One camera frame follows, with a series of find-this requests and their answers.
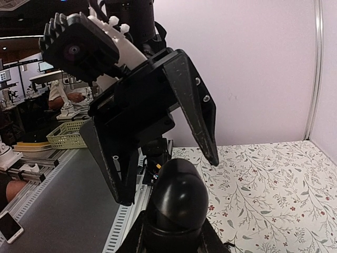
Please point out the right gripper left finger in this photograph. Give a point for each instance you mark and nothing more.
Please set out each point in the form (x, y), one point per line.
(134, 243)

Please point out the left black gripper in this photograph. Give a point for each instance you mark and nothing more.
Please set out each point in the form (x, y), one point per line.
(137, 109)

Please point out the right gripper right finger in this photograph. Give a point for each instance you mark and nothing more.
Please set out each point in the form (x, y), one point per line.
(210, 241)

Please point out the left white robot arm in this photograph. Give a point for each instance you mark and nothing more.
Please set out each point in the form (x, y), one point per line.
(148, 36)

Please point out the floral patterned table mat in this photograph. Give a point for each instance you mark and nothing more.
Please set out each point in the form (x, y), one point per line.
(274, 197)

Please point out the green plastic basket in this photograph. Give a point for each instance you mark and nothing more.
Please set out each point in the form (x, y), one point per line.
(67, 136)

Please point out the white smartphone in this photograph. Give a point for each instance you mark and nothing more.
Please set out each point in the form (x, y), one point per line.
(10, 228)

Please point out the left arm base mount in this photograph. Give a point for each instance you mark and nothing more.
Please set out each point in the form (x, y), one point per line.
(157, 153)

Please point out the front aluminium rail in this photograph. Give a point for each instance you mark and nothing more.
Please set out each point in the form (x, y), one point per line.
(126, 216)

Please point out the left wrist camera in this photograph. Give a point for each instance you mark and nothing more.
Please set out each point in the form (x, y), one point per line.
(87, 48)

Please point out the left aluminium frame post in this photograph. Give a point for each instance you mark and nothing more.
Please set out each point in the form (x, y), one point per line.
(318, 68)

